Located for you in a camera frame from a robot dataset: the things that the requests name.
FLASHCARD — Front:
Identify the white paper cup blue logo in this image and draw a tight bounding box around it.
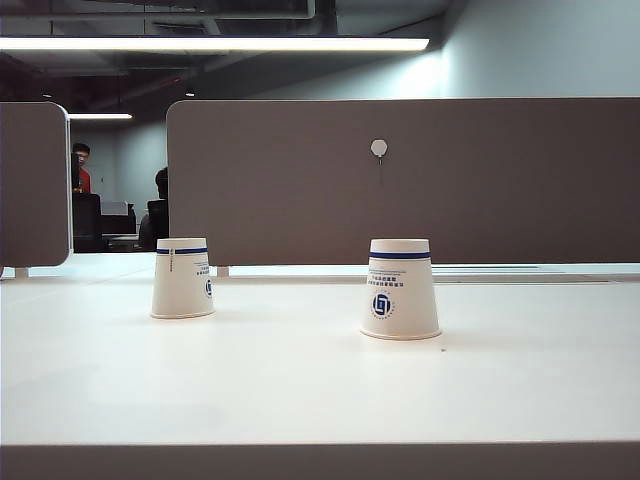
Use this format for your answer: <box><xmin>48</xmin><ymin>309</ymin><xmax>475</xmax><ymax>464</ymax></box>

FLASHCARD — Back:
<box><xmin>359</xmin><ymin>238</ymin><xmax>443</xmax><ymax>342</ymax></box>
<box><xmin>150</xmin><ymin>237</ymin><xmax>217</xmax><ymax>320</ymax></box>

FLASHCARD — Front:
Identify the wide brown desk partition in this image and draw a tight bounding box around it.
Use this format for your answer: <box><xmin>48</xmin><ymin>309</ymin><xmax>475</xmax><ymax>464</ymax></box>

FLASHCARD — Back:
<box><xmin>165</xmin><ymin>97</ymin><xmax>640</xmax><ymax>267</ymax></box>

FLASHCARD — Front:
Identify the seated person dark silhouette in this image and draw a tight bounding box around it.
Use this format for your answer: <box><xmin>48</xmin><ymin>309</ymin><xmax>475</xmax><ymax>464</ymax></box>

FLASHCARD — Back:
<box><xmin>138</xmin><ymin>167</ymin><xmax>170</xmax><ymax>251</ymax></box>

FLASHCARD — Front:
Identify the long ceiling light strip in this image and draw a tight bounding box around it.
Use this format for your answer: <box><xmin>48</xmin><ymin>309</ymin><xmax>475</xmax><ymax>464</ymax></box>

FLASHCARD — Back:
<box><xmin>0</xmin><ymin>37</ymin><xmax>432</xmax><ymax>52</ymax></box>

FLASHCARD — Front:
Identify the person in red shirt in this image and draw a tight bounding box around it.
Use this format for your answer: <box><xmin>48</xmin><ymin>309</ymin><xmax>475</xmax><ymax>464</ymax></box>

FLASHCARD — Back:
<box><xmin>72</xmin><ymin>142</ymin><xmax>93</xmax><ymax>195</ymax></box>

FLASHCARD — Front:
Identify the narrow brown desk partition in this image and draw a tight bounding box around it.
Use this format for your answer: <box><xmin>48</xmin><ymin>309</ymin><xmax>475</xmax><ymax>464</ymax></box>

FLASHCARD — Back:
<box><xmin>0</xmin><ymin>101</ymin><xmax>71</xmax><ymax>270</ymax></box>

